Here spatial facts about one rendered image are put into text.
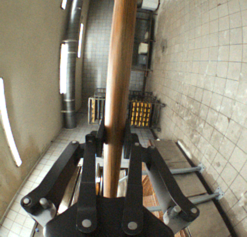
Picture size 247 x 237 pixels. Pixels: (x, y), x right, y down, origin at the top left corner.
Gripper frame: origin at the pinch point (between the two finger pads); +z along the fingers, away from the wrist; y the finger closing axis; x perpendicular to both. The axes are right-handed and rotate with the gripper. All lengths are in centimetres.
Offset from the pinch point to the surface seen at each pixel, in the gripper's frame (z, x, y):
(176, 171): 84, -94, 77
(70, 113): 287, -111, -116
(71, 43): 286, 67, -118
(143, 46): 430, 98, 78
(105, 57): 497, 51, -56
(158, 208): 37, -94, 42
